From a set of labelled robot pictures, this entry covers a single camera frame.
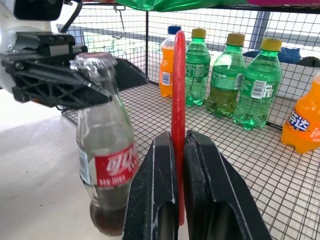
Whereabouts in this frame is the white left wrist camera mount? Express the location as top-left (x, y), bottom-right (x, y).
top-left (0, 0), bottom-right (66, 91)

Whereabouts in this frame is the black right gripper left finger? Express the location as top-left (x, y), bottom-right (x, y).
top-left (122, 131), bottom-right (180, 240)

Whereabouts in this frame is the green bottle with yellowish liquid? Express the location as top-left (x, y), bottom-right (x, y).
top-left (205, 32), bottom-right (247, 119)

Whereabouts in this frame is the black angled shelf plate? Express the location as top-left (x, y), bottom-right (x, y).
top-left (109, 58), bottom-right (149, 92)

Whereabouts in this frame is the large green soda bottle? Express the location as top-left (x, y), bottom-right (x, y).
top-left (233, 37), bottom-right (284, 132)

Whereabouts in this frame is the black wire mesh rack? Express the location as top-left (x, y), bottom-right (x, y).
top-left (56, 0), bottom-right (320, 240)

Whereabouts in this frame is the orange soda bottle blue cap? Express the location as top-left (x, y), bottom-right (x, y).
top-left (159, 24), bottom-right (182, 99)

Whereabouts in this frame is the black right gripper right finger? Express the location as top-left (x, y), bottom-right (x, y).
top-left (183, 129), bottom-right (273, 240)

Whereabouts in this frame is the red bottle opener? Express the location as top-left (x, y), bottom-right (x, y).
top-left (170, 29), bottom-right (187, 226)

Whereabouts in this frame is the green plastic bag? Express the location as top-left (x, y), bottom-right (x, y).
top-left (115, 0), bottom-right (249, 12)

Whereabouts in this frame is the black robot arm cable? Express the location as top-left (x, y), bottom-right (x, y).
top-left (59, 0), bottom-right (84, 34)

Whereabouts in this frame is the orange soda bottle blue logo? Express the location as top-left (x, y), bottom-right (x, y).
top-left (280, 71), bottom-right (320, 155)

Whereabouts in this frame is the small green soda bottle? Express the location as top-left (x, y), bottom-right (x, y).
top-left (184, 27), bottom-right (211, 107)

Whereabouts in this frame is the magenta package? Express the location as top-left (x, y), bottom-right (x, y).
top-left (247, 0), bottom-right (320, 6)

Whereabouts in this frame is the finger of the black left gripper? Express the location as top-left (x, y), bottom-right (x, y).
top-left (11, 61), bottom-right (113, 110)
top-left (71, 44), bottom-right (89, 66)

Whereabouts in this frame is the dark green object behind rack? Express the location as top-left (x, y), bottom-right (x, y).
top-left (296, 56), bottom-right (320, 68)

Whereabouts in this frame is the blue object behind rack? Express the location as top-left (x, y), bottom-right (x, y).
top-left (277, 46), bottom-right (301, 64)

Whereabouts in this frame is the metal wire hook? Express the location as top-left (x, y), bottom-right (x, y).
top-left (112, 5), bottom-right (126, 40)

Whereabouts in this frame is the glass cola bottle red label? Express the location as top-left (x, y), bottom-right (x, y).
top-left (74, 51), bottom-right (141, 237)

